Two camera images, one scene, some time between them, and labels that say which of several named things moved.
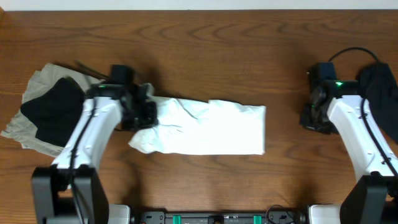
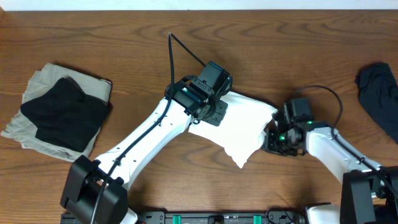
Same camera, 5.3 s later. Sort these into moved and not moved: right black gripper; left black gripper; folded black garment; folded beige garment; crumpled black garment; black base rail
Moved: right black gripper; left black gripper
Not moved: black base rail; folded black garment; crumpled black garment; folded beige garment
